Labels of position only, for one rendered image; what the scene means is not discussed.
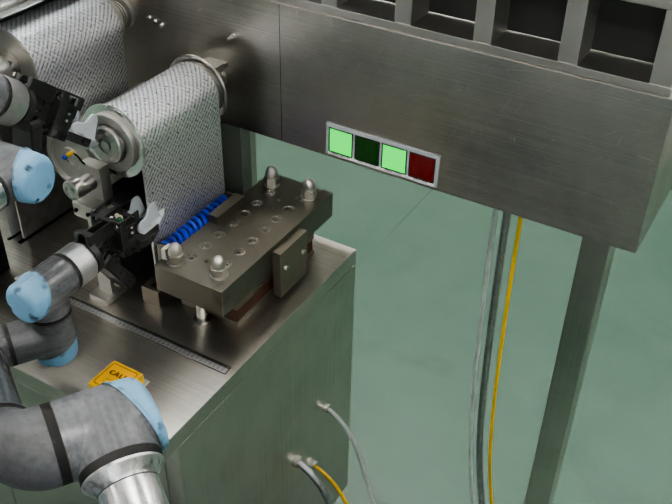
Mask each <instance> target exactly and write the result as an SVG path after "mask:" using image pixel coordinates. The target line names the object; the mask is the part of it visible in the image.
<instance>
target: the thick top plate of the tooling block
mask: <svg viewBox="0 0 672 504"><path fill-rule="evenodd" d="M279 176H280V183H281V184H280V186H279V187H277V188H267V187H265V186H264V178H263V179H262V180H260V181H259V182H258V183H257V184H255V185H254V186H253V187H252V188H250V189H249V190H248V191H247V192H245V193H244V194H243V196H245V203H244V204H243V205H242V206H241V207H239V208H238V209H237V210H236V211H234V212H233V213H232V214H231V215H229V216H228V217H227V218H226V219H224V220H223V221H222V222H221V223H219V224H215V223H212V222H210V221H209V222H208V223H206V224H205V225H204V226H202V227H201V228H200V229H199V230H197V231H196V232H195V233H194V234H192V235H191V236H190V237H189V238H187V239H186V240H185V241H184V242H182V243H181V244H180V245H181V248H182V251H183V253H184V258H185V259H186V262H185V264H184V265H183V266H181V267H177V268H173V267H169V266H168V265H167V263H166V261H167V260H164V259H161V260H160V261H158V262H157V263H156V264H155V265H154V268H155V276H156V284H157V289H158V290H160V291H163V292H165V293H167V294H170V295H172V296H174V297H177V298H179V299H182V300H184V301H186V302H189V303H191V304H193V305H196V306H198V307H200V308H203V309H205V310H208V311H210V312H212V313H215V314H217V315H219V316H222V317H224V316H225V315H226V314H227V313H229V312H230V311H231V310H232V309H233V308H234V307H235V306H236V305H237V304H238V303H239V302H240V301H241V300H242V299H244V298H245V297H246V296H247V295H248V294H249V293H250V292H251V291H252V290H253V289H254V288H255V287H256V286H257V285H259V284H260V283H261V282H262V281H263V280H264V279H265V278H266V277H267V276H268V275H269V274H270V273H271V272H272V271H273V264H272V252H273V251H274V250H275V249H276V248H277V247H278V246H279V245H280V244H281V243H282V242H284V241H285V240H286V239H287V238H288V237H289V236H290V235H291V234H292V233H294V232H295V231H296V230H297V229H298V228H302V229H305V230H307V239H308V238H309V237H310V236H311V235H312V234H313V233H314V232H315V231H316V230H318V229H319V228H320V227H321V226H322V225H323V224H324V223H325V222H326V221H327V220H328V219H329V218H330V217H331V216H332V205H333V193H332V192H329V191H326V190H323V189H320V188H317V187H316V188H317V195H318V198H317V199H316V200H314V201H305V200H302V199H301V188H302V187H303V183H302V182H299V181H296V180H293V179H290V178H287V177H284V176H281V175H279ZM216 255H221V256H222V257H223V258H224V259H225V263H226V265H227V267H228V272H229V277H228V278H227V279H225V280H223V281H214V280H212V279H211V278H210V276H209V274H210V266H211V260H212V258H213V257H214V256H216Z"/></svg>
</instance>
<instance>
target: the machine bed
mask: <svg viewBox="0 0 672 504"><path fill-rule="evenodd" d="M78 228H81V229H83V230H87V229H89V225H88V220H87V219H84V218H82V217H79V216H77V215H75V214H74V209H73V207H72V208H70V209H69V210H67V211H66V212H64V213H63V214H61V215H60V216H58V217H57V218H55V219H54V220H52V221H51V222H49V223H48V224H46V225H45V226H43V227H41V228H40V229H38V230H37V231H35V232H34V233H32V234H31V235H29V236H28V237H26V238H25V239H24V238H23V237H22V233H21V234H19V235H18V236H16V237H15V238H13V239H11V240H10V241H9V240H7V238H9V237H10V236H11V234H10V230H9V226H8V222H7V217H6V213H5V209H3V210H2V211H1V212H0V230H1V234H2V238H3V242H4V246H5V250H6V254H7V258H8V262H9V266H10V269H9V270H7V271H6V272H4V273H3V274H1V275H0V325H2V324H6V323H10V322H13V321H17V320H20V319H19V318H18V317H17V316H16V315H15V314H14V313H13V312H12V310H11V309H12V308H11V307H10V306H9V305H8V303H7V300H6V291H7V289H8V287H9V286H10V285H11V284H13V283H14V282H15V281H17V280H15V278H16V277H17V276H19V275H20V274H24V273H26V272H28V271H30V270H32V269H33V268H34V267H36V266H37V265H39V264H40V263H41V262H43V261H44V260H46V259H47V258H49V257H50V256H52V255H53V254H54V253H56V252H57V251H59V250H60V249H62V248H63V247H65V246H66V245H67V244H69V243H71V242H73V241H75V237H74V232H73V231H75V230H76V229H78ZM312 249H313V250H314V254H313V255H312V256H311V257H310V258H309V259H308V260H307V273H306V274H305V275H304V276H303V277H302V278H301V279H300V280H299V281H298V282H297V283H296V284H295V285H294V286H293V287H292V288H291V289H290V290H289V291H288V292H287V293H286V294H285V295H284V296H283V297H282V298H280V297H278V296H275V295H273V294H272V295H271V296H270V297H269V298H268V299H267V300H266V301H265V302H263V303H262V304H261V305H260V306H259V307H258V308H257V309H256V310H255V311H254V312H253V313H252V314H251V315H250V316H249V317H248V318H247V319H246V320H245V321H244V322H243V323H242V324H241V325H240V326H239V327H237V326H234V325H232V324H230V323H227V322H225V321H223V320H220V319H218V318H216V317H213V316H211V315H210V316H211V322H210V323H209V324H207V325H204V326H200V325H197V324H195V323H194V316H195V315H196V309H194V308H192V307H190V306H187V305H185V304H183V303H182V299H179V298H177V297H174V296H173V297H172V298H171V299H170V300H169V301H167V302H166V303H165V304H164V305H163V306H162V307H160V308H159V307H157V306H155V305H152V304H150V303H148V302H145V301H144V300H143V294H142V287H141V286H142V285H143V284H144V283H145V282H146V281H148V280H149V279H150V278H151V277H153V276H154V275H155V269H154V270H152V271H151V272H150V273H149V274H147V275H146V276H145V277H144V278H142V279H141V280H140V281H139V282H137V283H136V284H135V285H134V286H132V287H131V289H130V290H129V289H128V290H127V291H126V292H125V293H124V294H122V295H121V296H120V297H119V298H117V299H116V300H115V301H114V302H112V303H111V304H110V305H109V306H107V305H105V304H103V303H101V302H98V301H96V300H94V299H92V298H90V295H89V293H90V292H92V291H93V290H94V289H96V288H97V287H98V286H99V281H98V276H96V277H95V278H93V279H92V280H91V281H90V282H88V283H87V284H86V285H84V286H83V287H82V288H80V289H79V290H78V291H76V292H75V293H74V294H72V295H71V296H74V297H76V298H78V299H80V300H83V301H85V302H87V303H89V304H91V305H94V306H96V307H98V308H100V309H103V310H105V311H107V312H109V313H111V314H114V315H116V316H118V317H120V318H123V319H125V320H127V321H129V322H132V323H134V324H136V325H138V326H140V327H143V328H145V329H147V330H149V331H152V332H154V333H156V334H158V335H160V336H163V337H165V338H167V339H169V340H172V341H174V342H176V343H178V344H181V345H183V346H185V347H187V348H189V349H192V350H194V351H196V352H198V353H201V354H203V355H205V356H207V357H209V358H212V359H214V360H216V361H218V362H221V363H223V364H225V365H227V366H230V367H232V368H231V369H230V370H229V371H228V372H227V373H226V374H225V375H224V374H222V373H220V372H218V371H216V370H213V369H211V368H209V367H207V366H205V365H202V364H200V363H198V362H196V361H194V360H191V359H189V358H187V357H185V356H183V355H180V354H178V353H176V352H174V351H172V350H169V349H167V348H165V347H163V346H161V345H158V344H156V343H154V342H152V341H150V340H147V339H145V338H143V337H141V336H139V335H136V334H134V333H132V332H130V331H128V330H125V329H123V328H121V327H119V326H117V325H114V324H112V323H110V322H108V321H106V320H103V319H101V318H99V317H97V316H95V315H92V314H90V313H88V312H86V311H84V310H81V309H79V308H77V307H75V306H73V305H71V309H72V314H73V319H74V324H75V327H76V329H77V341H78V352H77V355H76V356H75V358H74V359H73V360H72V361H71V362H69V363H68V364H66V365H63V366H60V367H55V366H51V367H47V366H44V365H42V364H41V363H40V362H39V361H38V359H36V360H33V361H29V362H26V363H23V364H19V365H16V366H12V367H10V370H11V373H12V375H13V378H14V380H16V381H17V382H19V383H21V384H23V385H25V386H27V387H29V388H31V389H33V390H35V391H37V392H39V393H41V394H43V395H45V396H47V397H48V398H50V399H52V400H55V399H58V398H61V397H64V396H67V395H70V394H73V393H76V392H79V391H83V390H86V389H88V388H89V384H88V383H89V382H90V381H91V380H92V379H93V378H94V377H95V376H97V375H98V374H99V373H100V372H101V371H102V370H104V369H105V368H106V367H107V366H108V365H109V364H110V363H112V362H113V361H117V362H119V363H121V364H123V365H125V366H127V367H129V368H131V369H133V370H135V371H138V372H140V373H142V374H143V378H144V379H146V380H148V381H149V383H148V384H147V385H146V386H145V388H146V389H147V390H148V392H149V393H150V395H151V396H152V398H153V400H154V401H155V403H156V405H157V407H158V409H159V411H160V414H161V416H162V420H163V423H164V424H165V426H166V429H167V433H168V437H169V446H168V448H167V449H166V450H165V451H164V452H162V453H163V456H164V457H165V458H169V457H170V456H171V455H172V454H173V452H174V451H175V450H176V449H177V448H178V447H179V446H180V445H181V444H182V443H183V442H184V441H185V440H186V439H187V438H188V437H189V436H190V435H191V434H192V433H193V432H194V431H195V430H196V429H197V428H198V426H199V425H200V424H201V423H202V422H203V421H204V420H205V419H206V418H207V417H208V416H209V415H210V414H211V413H212V412H213V411H214V410H215V409H216V408H217V407H218V406H219V405H220V404H221V403H222V402H223V400H224V399H225V398H226V397H227V396H228V395H229V394H230V393H231V392H232V391H233V390H234V389H235V388H236V387H237V386H238V385H239V384H240V383H241V382H242V381H243V380H244V379H245V378H246V377H247V376H248V374H249V373H250V372H251V371H252V370H253V369H254V368H255V367H256V366H257V365H258V364H259V363H260V362H261V361H262V360H263V359H264V358H265V357H266V356H267V355H268V354H269V353H270V352H271V351H272V350H273V349H274V347H275V346H276V345H277V344H278V343H279V342H280V341H281V340H282V339H283V338H284V337H285V336H286V335H287V334H288V333H289V332H290V331H291V330H292V329H293V328H294V327H295V326H296V325H297V324H298V323H299V321H300V320H301V319H302V318H303V317H304V316H305V315H306V314H307V313H308V312H309V311H310V310H311V309H312V308H313V307H314V306H315V305H316V304H317V303H318V302H319V301H320V300H321V299H322V298H323V297H324V295H325V294H326V293H327V292H328V291H329V290H330V289H331V288H332V287H333V286H334V285H335V284H336V283H337V282H338V281H339V280H340V279H341V278H342V277H343V276H344V275H345V274H346V273H347V272H348V271H349V269H350V268H351V267H352V266H353V265H354V264H355V263H356V249H353V248H351V247H348V246H345V245H342V244H340V243H337V242H334V241H331V240H328V239H326V238H323V237H320V236H317V235H315V234H314V239H313V240H312Z"/></svg>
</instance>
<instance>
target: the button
mask: <svg viewBox="0 0 672 504"><path fill-rule="evenodd" d="M127 377H130V378H135V379H137V380H138V381H139V382H141V383H142V384H143V383H144V379H143V374H142V373H140V372H138V371H135V370H133V369H131V368H129V367H127V366H125V365H123V364H121V363H119V362H117V361H113V362H112V363H110V364H109V365H108V366H107V367H106V368H105V369H104V370H102V371H101V372H100V373H99V374H98V375H97V376H95V377H94V378H93V379H92V380H91V381H90V382H89V383H88V384H89V388H92V387H95V386H98V385H100V384H101V383H103V382H106V381H108V382H111V381H115V380H119V379H122V378H127Z"/></svg>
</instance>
